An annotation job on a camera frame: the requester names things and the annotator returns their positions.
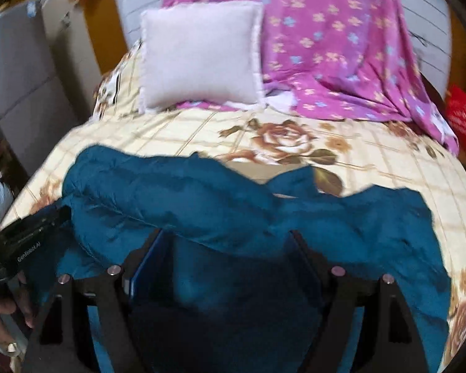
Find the blue padded jacket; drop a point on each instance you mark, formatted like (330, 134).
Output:
(217, 209)

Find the white square pillow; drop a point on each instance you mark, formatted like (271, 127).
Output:
(202, 54)

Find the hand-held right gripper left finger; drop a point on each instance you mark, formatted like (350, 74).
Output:
(147, 272)

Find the person's left hand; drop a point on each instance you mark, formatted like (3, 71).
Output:
(0, 318)

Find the pink floral sheet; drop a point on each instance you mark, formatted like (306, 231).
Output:
(334, 46)

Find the grey cabinet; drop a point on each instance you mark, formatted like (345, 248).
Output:
(19, 77)

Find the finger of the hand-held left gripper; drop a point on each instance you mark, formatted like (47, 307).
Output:
(50, 219)

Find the cream plaid floral bed sheet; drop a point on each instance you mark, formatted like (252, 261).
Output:
(372, 163)

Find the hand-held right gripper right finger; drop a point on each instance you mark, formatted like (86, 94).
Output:
(306, 268)

